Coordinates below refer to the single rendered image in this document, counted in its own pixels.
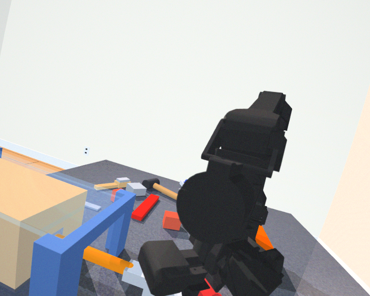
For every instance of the blue rectangular frame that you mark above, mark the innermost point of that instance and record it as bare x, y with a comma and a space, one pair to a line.
65, 257

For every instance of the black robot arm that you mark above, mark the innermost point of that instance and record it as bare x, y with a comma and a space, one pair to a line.
213, 205

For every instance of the hammer with wooden handle and black head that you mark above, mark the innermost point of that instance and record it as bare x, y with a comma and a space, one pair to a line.
155, 183

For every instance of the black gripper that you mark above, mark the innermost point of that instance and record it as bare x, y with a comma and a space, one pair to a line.
168, 270

